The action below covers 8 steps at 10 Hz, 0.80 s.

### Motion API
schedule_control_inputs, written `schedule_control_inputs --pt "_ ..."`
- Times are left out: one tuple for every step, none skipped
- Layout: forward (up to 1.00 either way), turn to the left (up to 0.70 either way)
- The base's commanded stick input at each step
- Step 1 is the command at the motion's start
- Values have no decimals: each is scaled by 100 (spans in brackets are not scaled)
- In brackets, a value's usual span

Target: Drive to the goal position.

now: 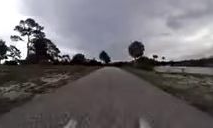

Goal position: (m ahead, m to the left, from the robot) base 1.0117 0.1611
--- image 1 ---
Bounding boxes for grey asphalt road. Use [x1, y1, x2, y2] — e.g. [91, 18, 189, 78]
[0, 66, 213, 128]

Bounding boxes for dark bush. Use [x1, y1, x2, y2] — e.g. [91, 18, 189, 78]
[133, 56, 158, 71]

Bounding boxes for round-crowned palm tree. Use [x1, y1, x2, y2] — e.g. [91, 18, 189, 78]
[128, 40, 145, 60]

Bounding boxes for low dark bushes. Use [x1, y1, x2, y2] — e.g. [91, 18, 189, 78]
[60, 53, 103, 67]

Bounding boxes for distant tree line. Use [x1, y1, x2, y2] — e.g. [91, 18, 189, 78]
[160, 57, 213, 68]

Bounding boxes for small dark tree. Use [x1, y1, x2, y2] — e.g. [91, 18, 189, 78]
[98, 50, 112, 65]

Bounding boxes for pale water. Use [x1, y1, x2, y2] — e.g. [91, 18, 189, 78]
[154, 65, 213, 76]

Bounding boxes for robot's own part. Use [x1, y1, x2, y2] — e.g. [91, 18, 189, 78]
[63, 118, 78, 128]
[138, 117, 151, 128]

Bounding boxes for tall pine tree cluster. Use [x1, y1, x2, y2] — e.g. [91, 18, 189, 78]
[10, 17, 62, 65]

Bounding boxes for grass verge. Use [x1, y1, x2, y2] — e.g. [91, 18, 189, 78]
[0, 64, 103, 116]
[122, 65, 213, 118]

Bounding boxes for dark spreading tree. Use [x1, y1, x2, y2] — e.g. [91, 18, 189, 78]
[0, 39, 22, 66]

